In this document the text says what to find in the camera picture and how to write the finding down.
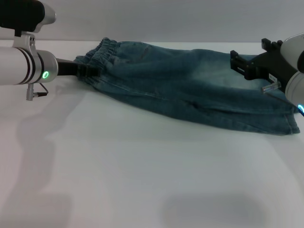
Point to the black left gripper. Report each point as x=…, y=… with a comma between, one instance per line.
x=66, y=69

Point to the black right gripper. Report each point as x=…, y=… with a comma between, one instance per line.
x=270, y=64

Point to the blue denim shorts with embroidery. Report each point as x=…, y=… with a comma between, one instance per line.
x=178, y=90

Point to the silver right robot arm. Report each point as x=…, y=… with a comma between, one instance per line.
x=295, y=85

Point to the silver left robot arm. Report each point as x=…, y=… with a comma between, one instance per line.
x=19, y=64

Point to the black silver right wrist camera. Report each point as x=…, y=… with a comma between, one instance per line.
x=293, y=47

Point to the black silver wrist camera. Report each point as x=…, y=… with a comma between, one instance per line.
x=21, y=14
x=293, y=47

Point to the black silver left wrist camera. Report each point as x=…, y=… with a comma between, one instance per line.
x=21, y=14

